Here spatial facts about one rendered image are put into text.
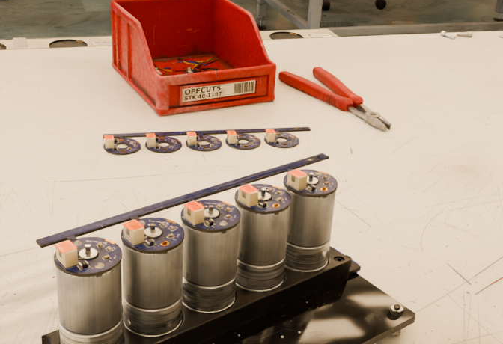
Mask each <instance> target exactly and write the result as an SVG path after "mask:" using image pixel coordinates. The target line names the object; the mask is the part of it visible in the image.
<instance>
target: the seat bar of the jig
mask: <svg viewBox="0 0 503 344"><path fill-rule="evenodd" d="M350 262H351V259H349V258H348V257H346V256H344V255H343V254H342V253H340V252H339V251H337V250H335V249H334V248H333V247H331V246H330V247H329V258H328V265H327V266H326V267H325V268H323V269H321V270H319V271H314V272H300V271H294V270H291V269H288V268H286V267H284V282H283V284H282V285H280V287H278V288H277V289H274V290H271V291H268V292H252V291H248V290H245V289H242V288H240V287H238V286H237V285H236V295H235V302H234V304H233V305H232V306H231V307H230V308H229V309H227V310H225V311H222V312H220V313H197V312H194V311H191V310H189V309H187V308H186V307H184V306H182V323H181V325H180V327H179V328H178V329H177V330H176V331H174V332H172V333H171V334H168V335H165V336H162V337H140V336H137V335H135V334H132V333H131V332H129V331H128V330H127V329H126V328H125V327H124V321H123V340H124V344H199V343H202V342H204V341H206V340H209V339H211V338H213V337H216V336H218V335H220V334H223V333H224V332H226V331H229V330H231V329H233V328H236V327H238V326H240V325H243V324H245V323H246V322H250V321H251V320H253V319H256V318H258V317H260V316H263V315H265V314H267V313H270V312H272V311H273V310H277V309H278V308H280V307H283V306H285V305H287V304H290V303H292V302H294V301H297V300H299V299H300V298H304V297H305V296H307V295H310V294H312V293H314V292H317V291H319V290H321V289H324V288H326V287H327V286H331V285H332V284H334V283H337V282H339V281H341V280H344V279H346V278H348V277H349V273H350ZM41 339H42V344H60V333H59V329H58V330H56V331H53V332H50V333H48V334H44V335H43V336H41Z"/></svg>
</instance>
